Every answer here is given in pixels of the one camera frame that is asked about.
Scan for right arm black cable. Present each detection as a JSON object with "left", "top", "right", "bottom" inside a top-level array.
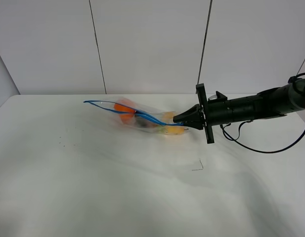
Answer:
[{"left": 220, "top": 49, "right": 305, "bottom": 154}]

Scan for purple eggplant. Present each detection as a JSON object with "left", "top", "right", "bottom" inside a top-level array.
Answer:
[{"left": 135, "top": 117, "right": 158, "bottom": 129}]

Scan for clear zip bag blue seal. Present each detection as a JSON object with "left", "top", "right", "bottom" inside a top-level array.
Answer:
[{"left": 84, "top": 97, "right": 189, "bottom": 135}]

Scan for orange fruit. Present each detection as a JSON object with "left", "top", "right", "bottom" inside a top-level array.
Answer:
[{"left": 114, "top": 98, "right": 135, "bottom": 124}]

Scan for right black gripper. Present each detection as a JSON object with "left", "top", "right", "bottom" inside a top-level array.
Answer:
[{"left": 173, "top": 83, "right": 229, "bottom": 144}]

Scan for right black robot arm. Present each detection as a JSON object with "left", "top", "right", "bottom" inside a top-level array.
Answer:
[{"left": 173, "top": 73, "right": 305, "bottom": 144}]

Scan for yellow lemon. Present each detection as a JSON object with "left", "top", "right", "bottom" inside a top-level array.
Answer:
[{"left": 163, "top": 112, "right": 185, "bottom": 135}]

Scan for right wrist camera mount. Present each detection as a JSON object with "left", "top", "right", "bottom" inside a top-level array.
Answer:
[{"left": 208, "top": 91, "right": 227, "bottom": 103}]

